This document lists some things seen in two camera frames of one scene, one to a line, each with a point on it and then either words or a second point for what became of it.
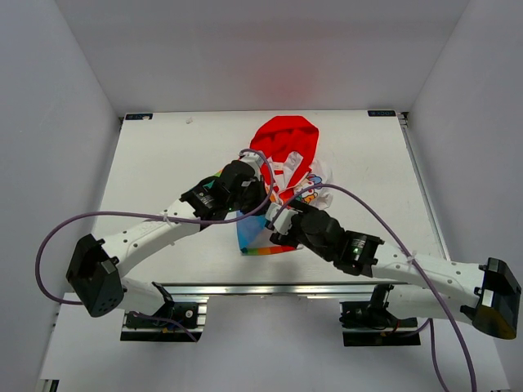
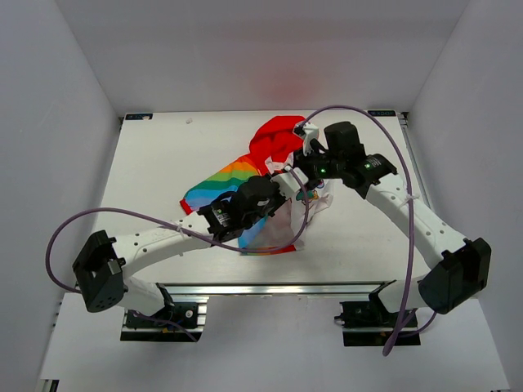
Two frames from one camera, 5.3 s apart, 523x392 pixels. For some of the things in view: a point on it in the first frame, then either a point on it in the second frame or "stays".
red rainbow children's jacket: [284, 146] stays
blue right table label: [382, 113] stays
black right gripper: [288, 238] -> [302, 162]
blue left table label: [139, 117] stays
